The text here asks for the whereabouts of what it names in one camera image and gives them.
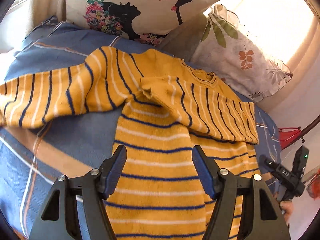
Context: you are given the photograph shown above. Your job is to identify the red cloth bag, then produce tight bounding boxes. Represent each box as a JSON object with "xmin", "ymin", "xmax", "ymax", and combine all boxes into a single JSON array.
[{"xmin": 279, "ymin": 127, "xmax": 302, "ymax": 150}]

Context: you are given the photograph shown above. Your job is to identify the floral leaf print pillow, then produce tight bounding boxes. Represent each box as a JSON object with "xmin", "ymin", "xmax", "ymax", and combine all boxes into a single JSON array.
[{"xmin": 190, "ymin": 4, "xmax": 293, "ymax": 103}]

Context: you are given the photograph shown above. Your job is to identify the right hand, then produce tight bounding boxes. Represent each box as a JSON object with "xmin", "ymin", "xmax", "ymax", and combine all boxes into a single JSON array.
[{"xmin": 278, "ymin": 200, "xmax": 294, "ymax": 227}]

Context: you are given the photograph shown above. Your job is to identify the lady silhouette print cushion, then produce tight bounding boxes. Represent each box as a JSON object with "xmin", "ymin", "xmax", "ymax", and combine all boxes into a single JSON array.
[{"xmin": 66, "ymin": 0, "xmax": 219, "ymax": 47}]

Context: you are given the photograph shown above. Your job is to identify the yellow striped knit sweater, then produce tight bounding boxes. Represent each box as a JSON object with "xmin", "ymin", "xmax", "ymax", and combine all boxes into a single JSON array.
[{"xmin": 0, "ymin": 45, "xmax": 262, "ymax": 240}]

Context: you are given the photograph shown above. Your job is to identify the dark wooden coat stand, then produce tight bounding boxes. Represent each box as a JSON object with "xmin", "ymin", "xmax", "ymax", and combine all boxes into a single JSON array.
[{"xmin": 293, "ymin": 116, "xmax": 320, "ymax": 144}]

